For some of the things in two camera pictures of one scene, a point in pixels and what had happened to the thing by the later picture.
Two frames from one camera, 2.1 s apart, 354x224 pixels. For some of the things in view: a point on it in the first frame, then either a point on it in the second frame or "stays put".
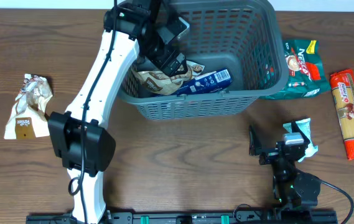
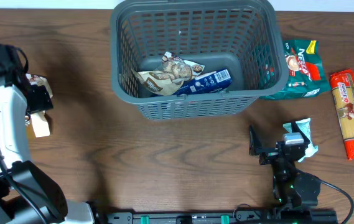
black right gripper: x=269 y=155 stays put
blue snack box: x=207 y=83 stays put
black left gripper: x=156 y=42 to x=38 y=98
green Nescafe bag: x=307 y=74 stays put
